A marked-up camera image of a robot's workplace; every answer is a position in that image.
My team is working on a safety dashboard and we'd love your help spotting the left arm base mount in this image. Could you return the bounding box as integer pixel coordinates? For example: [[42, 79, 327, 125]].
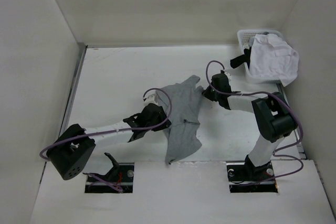
[[85, 153, 135, 194]]

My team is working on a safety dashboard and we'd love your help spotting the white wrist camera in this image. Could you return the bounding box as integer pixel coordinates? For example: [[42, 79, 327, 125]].
[[221, 69, 232, 80], [143, 89, 159, 106]]

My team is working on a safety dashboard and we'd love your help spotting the white plastic laundry basket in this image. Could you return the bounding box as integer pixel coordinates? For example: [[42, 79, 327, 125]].
[[237, 28, 284, 84]]

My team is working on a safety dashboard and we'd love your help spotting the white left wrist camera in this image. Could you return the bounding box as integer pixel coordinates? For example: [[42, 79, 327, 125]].
[[143, 89, 159, 106]]

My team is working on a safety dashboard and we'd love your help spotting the white tank top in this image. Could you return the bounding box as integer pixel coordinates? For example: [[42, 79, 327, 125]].
[[249, 34, 299, 86]]

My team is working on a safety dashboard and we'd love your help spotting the black tank top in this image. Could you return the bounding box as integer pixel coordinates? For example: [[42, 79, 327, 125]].
[[230, 48, 251, 69]]

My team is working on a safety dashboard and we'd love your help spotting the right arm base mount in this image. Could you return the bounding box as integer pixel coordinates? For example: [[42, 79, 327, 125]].
[[226, 162, 278, 193]]

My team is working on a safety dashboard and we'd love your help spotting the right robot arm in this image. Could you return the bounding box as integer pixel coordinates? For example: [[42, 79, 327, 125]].
[[202, 71, 298, 182]]

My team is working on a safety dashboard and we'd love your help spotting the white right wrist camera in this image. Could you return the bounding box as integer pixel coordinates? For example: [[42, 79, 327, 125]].
[[221, 69, 232, 80]]

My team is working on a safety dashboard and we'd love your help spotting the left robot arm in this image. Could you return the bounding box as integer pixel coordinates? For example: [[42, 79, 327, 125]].
[[46, 103, 171, 180]]

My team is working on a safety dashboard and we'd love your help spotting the grey tank top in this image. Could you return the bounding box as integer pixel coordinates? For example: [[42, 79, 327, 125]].
[[155, 75, 204, 165]]

